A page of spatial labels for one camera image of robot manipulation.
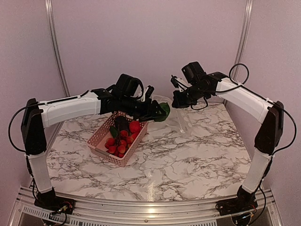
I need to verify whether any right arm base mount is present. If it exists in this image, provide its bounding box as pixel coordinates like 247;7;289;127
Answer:
215;198;258;216

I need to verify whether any right aluminium corner post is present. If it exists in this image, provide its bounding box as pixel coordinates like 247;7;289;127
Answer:
231;0;254;71

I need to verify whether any pink perforated plastic basket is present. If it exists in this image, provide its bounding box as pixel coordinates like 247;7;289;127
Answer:
87;112;148;167

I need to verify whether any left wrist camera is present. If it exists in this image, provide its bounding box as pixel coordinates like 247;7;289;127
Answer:
140;85;154;102

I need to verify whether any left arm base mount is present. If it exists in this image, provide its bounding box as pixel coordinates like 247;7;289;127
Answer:
34;195;75;214

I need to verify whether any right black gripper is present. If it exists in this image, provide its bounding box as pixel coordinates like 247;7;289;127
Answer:
171;83;208;108

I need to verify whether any green toy pepper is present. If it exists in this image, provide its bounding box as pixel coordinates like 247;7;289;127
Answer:
154;102;170;122

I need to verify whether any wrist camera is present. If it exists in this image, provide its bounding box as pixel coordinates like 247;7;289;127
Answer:
140;85;154;102
170;75;188;92

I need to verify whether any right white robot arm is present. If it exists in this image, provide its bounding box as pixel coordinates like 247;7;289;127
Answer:
171;62;284;211

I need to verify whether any left aluminium corner post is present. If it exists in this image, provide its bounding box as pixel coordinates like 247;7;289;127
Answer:
45;0;70;97

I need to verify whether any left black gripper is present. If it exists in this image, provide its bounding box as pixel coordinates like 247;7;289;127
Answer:
119;95;166;122

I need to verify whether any aluminium front frame rail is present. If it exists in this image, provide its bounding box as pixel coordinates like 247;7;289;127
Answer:
9;186;283;226

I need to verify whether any red cherry bunch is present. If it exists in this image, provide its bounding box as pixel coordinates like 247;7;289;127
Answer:
104;130;133;158

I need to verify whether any clear zip top bag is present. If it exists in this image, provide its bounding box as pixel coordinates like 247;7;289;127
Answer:
152;95;193;137

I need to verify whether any purple toy eggplant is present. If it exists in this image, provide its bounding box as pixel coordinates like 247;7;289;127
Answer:
114;115;130;132

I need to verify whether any aluminium corner post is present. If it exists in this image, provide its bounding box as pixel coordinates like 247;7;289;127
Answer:
231;0;254;71
45;0;70;97

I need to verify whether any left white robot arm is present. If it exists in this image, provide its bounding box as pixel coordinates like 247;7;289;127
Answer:
21;74;166;210

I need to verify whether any red toy ball fruit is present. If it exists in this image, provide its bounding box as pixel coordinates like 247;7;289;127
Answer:
129;121;141;134

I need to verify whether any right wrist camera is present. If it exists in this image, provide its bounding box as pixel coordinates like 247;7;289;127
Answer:
170;75;188;92

